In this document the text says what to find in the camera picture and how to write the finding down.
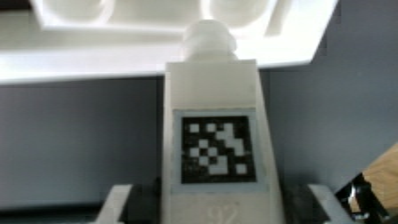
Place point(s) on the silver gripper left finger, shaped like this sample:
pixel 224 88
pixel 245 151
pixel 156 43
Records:
pixel 130 206

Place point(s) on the white chair seat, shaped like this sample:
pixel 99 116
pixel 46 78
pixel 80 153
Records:
pixel 89 39

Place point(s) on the white chair leg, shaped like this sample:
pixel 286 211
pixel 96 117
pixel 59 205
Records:
pixel 219 173

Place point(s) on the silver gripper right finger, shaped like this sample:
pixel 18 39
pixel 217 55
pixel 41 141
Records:
pixel 311 206

